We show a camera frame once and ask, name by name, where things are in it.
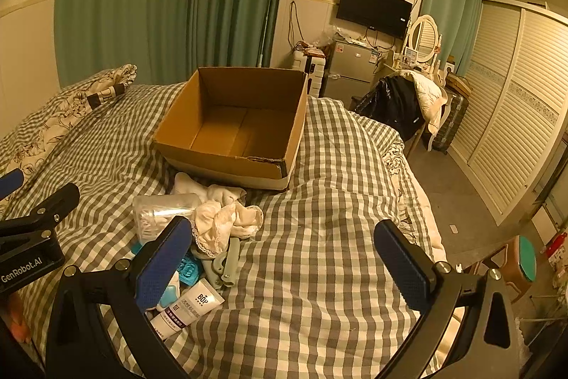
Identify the floral pillow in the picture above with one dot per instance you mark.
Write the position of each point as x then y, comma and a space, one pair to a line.
66, 108

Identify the grey checked blanket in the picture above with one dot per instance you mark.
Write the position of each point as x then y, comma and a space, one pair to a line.
310, 206

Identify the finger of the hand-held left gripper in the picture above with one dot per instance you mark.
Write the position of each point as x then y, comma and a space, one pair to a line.
9, 182
49, 206

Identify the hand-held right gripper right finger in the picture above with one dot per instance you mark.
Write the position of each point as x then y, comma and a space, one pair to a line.
404, 268

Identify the narrow green curtain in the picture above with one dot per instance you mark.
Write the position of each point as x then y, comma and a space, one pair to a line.
452, 6

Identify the oval white mirror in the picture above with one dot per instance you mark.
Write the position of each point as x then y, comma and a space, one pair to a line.
424, 37

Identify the white jacket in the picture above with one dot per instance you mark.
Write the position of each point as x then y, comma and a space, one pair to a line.
428, 90

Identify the white pole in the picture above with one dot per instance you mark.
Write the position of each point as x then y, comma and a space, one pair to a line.
265, 28

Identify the cream lace underwear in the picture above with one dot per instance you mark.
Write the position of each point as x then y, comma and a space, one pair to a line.
222, 223

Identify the brown cardboard box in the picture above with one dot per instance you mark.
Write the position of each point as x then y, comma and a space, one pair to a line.
213, 166

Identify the white louvred wardrobe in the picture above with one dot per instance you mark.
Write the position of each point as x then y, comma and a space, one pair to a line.
510, 95

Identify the wide green curtain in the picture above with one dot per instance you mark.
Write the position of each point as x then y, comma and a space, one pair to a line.
155, 6

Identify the grey clip tool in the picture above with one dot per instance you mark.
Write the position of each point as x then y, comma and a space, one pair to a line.
230, 261

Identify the dark suitcase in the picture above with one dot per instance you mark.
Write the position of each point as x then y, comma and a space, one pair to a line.
452, 117

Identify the white tube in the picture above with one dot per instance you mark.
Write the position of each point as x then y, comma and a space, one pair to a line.
195, 301

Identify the white dressing table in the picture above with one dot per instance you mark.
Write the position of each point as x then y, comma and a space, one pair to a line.
385, 63

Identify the stool with teal cushion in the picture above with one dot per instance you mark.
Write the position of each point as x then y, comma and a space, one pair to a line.
526, 259

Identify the white cloth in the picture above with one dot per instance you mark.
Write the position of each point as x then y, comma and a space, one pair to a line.
217, 192

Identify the grey refrigerator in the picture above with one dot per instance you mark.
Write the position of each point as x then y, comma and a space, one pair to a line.
350, 68

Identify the clear cotton swab container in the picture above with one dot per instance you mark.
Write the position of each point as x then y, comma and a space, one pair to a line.
155, 212

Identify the black jacket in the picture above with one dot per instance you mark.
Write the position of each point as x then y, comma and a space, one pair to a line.
395, 103

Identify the teal blister pack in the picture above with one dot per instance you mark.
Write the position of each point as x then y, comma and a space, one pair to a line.
190, 270

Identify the black wall television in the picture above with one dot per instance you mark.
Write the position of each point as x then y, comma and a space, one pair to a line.
372, 8

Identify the clear plastic bag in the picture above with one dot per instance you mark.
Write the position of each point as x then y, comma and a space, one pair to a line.
319, 44

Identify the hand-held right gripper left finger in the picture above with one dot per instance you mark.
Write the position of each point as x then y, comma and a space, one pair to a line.
164, 259

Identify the person's left hand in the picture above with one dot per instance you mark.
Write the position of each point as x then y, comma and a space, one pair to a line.
18, 321

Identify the white suitcase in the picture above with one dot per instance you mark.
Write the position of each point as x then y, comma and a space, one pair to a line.
313, 72

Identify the light blue tissue packet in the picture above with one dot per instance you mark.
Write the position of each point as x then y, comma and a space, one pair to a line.
171, 292

